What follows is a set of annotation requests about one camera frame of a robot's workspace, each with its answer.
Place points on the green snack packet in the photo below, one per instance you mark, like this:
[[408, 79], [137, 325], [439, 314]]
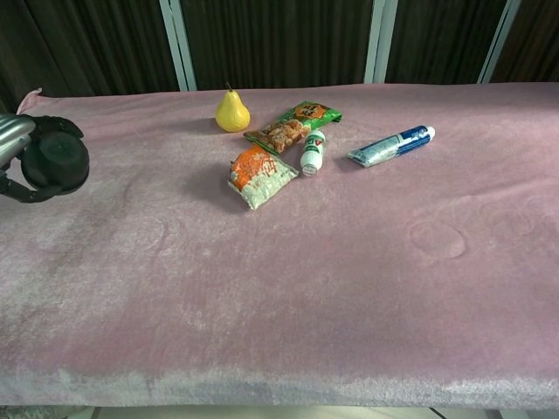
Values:
[[297, 122]]

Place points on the black round object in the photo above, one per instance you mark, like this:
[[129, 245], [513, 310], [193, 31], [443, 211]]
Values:
[[59, 159]]

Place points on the white wall frame post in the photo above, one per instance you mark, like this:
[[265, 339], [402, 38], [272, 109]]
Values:
[[178, 43], [498, 41], [380, 41]]

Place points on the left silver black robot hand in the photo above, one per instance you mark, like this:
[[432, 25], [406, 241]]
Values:
[[13, 131]]

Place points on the small white green bottle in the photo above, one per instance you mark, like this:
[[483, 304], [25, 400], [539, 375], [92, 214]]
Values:
[[312, 153]]

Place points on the yellow pear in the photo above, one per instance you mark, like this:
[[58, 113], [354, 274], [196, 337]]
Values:
[[232, 114]]

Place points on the orange white snack packet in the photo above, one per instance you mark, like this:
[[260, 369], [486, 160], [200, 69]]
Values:
[[260, 176]]

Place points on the pink plush table cloth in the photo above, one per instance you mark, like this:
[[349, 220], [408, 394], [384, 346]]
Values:
[[305, 270]]

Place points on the blue white toothpaste tube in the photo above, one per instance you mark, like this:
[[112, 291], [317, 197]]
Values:
[[388, 146]]

